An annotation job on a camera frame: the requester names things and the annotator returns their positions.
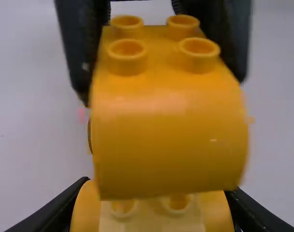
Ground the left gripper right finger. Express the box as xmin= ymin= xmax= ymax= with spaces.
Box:
xmin=224 ymin=186 xmax=292 ymax=232

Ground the yellow toy car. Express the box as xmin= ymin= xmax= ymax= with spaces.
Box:
xmin=70 ymin=180 xmax=235 ymax=232

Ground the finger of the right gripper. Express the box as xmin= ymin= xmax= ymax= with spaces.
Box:
xmin=54 ymin=0 xmax=112 ymax=107
xmin=170 ymin=0 xmax=253 ymax=86

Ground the curved yellow toy brick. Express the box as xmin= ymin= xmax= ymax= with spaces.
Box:
xmin=88 ymin=14 xmax=251 ymax=202

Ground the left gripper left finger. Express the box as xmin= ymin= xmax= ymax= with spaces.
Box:
xmin=1 ymin=175 xmax=91 ymax=232

